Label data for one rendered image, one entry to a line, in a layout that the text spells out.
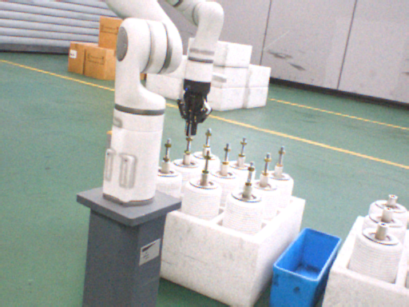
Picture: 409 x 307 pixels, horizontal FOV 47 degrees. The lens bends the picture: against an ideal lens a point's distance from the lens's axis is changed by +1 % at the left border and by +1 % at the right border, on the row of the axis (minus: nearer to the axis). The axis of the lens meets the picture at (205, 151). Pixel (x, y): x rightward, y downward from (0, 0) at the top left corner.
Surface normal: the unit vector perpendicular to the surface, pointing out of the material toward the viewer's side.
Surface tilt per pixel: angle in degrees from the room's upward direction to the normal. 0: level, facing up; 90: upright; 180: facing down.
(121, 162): 90
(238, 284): 90
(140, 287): 90
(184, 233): 90
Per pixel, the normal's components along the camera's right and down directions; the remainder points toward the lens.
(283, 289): -0.45, 0.20
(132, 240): 0.17, 0.27
